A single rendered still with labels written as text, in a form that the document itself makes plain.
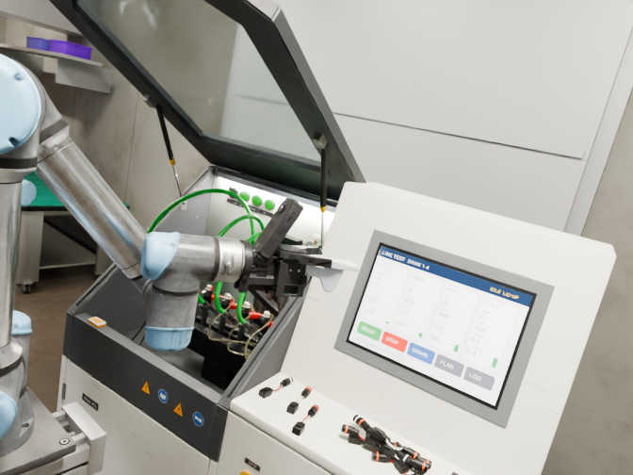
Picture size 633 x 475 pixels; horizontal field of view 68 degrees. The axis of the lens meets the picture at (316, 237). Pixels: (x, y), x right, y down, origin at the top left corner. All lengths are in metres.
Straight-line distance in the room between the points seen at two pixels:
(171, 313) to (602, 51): 2.15
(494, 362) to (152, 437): 0.97
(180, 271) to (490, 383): 0.79
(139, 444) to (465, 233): 1.11
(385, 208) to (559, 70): 1.40
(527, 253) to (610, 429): 1.52
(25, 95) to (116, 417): 1.17
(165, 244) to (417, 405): 0.79
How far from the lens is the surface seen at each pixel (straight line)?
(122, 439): 1.66
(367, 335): 1.30
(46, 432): 1.06
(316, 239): 1.64
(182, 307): 0.78
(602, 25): 2.52
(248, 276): 0.79
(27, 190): 1.53
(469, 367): 1.24
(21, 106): 0.67
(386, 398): 1.30
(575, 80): 2.48
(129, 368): 1.53
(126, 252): 0.87
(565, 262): 1.23
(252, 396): 1.30
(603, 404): 2.60
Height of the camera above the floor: 1.68
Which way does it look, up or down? 13 degrees down
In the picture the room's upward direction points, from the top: 12 degrees clockwise
